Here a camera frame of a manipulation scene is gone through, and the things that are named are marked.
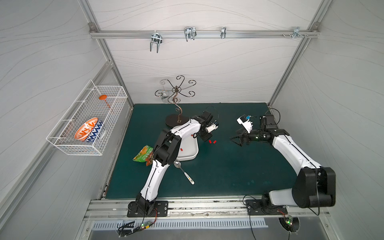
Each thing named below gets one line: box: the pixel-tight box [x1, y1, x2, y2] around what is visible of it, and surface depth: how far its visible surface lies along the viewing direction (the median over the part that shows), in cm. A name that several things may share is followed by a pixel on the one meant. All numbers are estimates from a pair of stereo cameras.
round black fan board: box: [278, 216, 300, 235], surface depth 73 cm
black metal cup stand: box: [155, 75, 197, 127], surface depth 90 cm
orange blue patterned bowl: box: [74, 117, 104, 143], surface depth 61 cm
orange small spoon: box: [99, 94, 111, 109], surface depth 80 cm
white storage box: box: [170, 119, 201, 161], surface depth 71 cm
